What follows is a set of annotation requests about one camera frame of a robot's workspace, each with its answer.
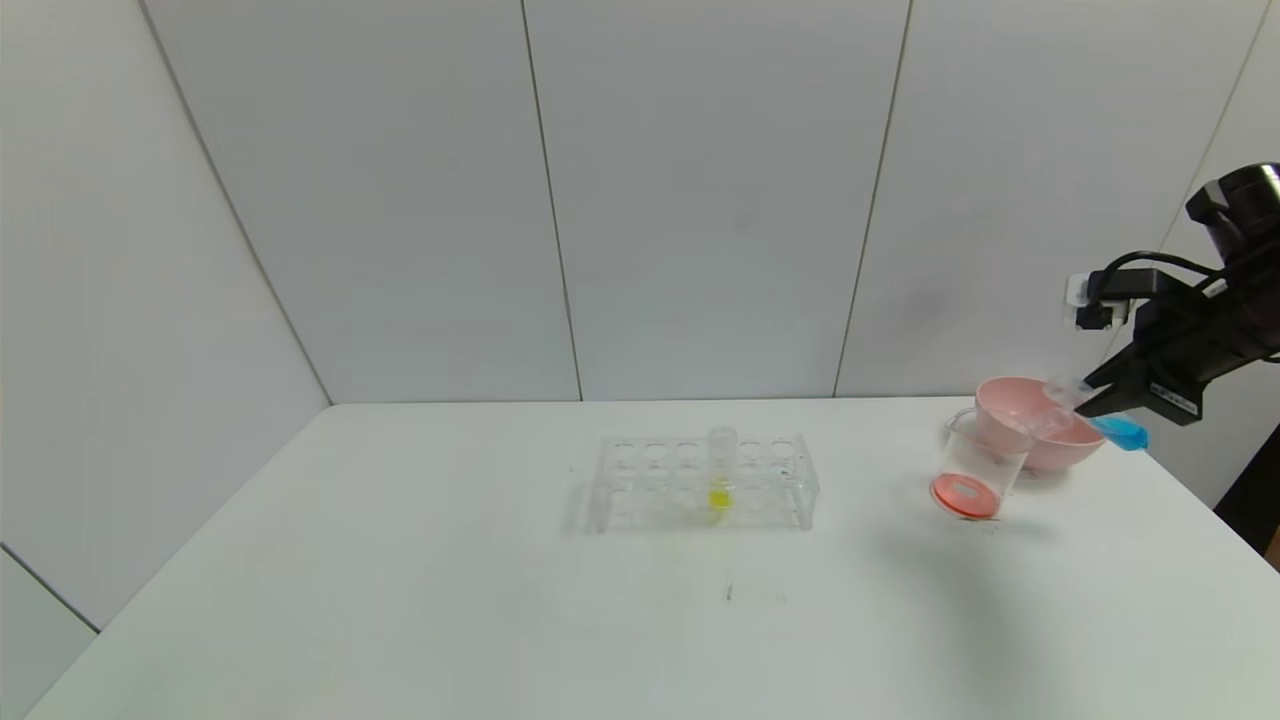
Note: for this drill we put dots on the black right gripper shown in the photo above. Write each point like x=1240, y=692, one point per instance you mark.
x=1172, y=389

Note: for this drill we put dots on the blue pigment test tube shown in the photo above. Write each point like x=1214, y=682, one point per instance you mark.
x=1125, y=433

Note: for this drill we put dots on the red pigment test tube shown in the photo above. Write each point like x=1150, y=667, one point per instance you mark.
x=1035, y=425

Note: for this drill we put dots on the yellow pigment test tube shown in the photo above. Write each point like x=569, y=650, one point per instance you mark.
x=720, y=494

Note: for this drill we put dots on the clear plastic test tube rack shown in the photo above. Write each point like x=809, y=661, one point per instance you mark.
x=690, y=505

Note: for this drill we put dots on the pink bowl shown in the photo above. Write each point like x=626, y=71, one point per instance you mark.
x=1010, y=400

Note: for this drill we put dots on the clear glass beaker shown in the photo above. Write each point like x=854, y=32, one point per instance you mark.
x=975, y=480

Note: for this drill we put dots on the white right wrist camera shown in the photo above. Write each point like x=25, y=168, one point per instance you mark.
x=1080, y=300

